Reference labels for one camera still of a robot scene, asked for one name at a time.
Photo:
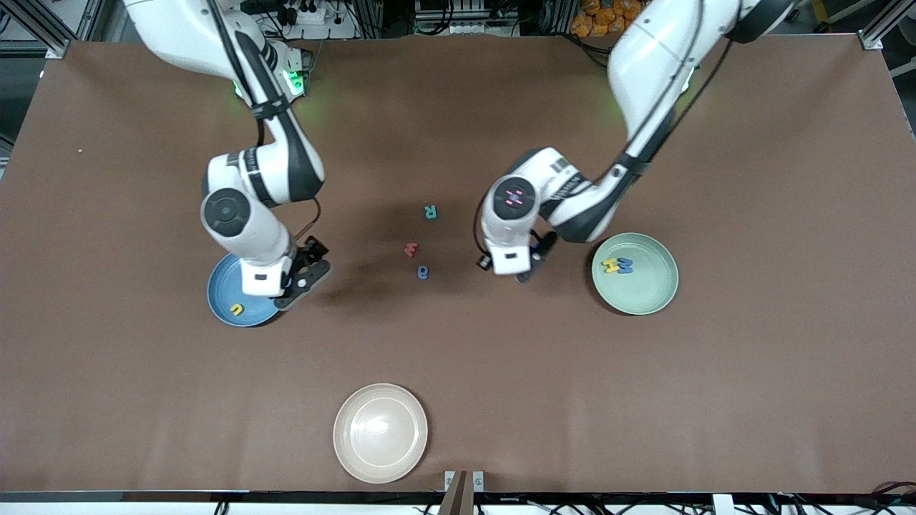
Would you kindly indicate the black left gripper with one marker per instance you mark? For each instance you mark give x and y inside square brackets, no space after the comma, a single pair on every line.
[545,245]

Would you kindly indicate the yellow foam letter H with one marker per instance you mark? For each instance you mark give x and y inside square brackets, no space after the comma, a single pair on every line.
[610,266]

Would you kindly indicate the blue foam uppercase M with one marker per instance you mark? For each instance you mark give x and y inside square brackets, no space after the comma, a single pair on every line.
[625,266]

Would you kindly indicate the red foam letter w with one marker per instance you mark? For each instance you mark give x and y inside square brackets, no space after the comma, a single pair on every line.
[410,249]

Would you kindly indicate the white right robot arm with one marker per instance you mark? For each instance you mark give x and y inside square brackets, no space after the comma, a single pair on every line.
[179,36]

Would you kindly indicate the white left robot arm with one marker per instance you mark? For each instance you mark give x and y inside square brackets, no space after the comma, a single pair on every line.
[658,57]

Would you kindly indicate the blue plate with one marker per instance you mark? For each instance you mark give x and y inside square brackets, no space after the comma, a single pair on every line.
[225,300]

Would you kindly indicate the green plate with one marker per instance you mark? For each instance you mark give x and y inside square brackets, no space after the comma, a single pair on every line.
[644,293]

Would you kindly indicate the beige plate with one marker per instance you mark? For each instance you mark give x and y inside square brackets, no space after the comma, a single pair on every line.
[379,433]

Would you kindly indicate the grey base connector box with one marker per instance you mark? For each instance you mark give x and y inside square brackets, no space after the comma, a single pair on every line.
[297,71]

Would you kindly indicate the grey power strip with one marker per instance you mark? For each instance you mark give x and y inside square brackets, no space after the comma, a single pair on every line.
[465,28]

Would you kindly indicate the white power strip with plugs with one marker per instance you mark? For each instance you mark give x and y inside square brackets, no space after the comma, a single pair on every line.
[322,32]

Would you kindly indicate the pile of orange packets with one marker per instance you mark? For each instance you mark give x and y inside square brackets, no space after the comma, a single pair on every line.
[601,18]

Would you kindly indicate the small metal bracket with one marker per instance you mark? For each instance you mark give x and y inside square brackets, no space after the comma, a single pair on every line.
[478,481]

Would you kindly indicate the aluminium frame post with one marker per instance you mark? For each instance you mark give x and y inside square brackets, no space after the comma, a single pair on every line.
[884,25]
[43,32]

